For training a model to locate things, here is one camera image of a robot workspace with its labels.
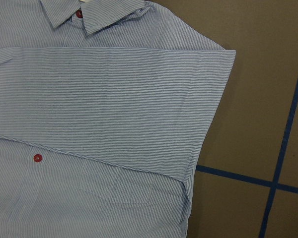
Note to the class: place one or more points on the blue striped button shirt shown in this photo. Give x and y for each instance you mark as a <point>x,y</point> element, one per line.
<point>104,108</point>

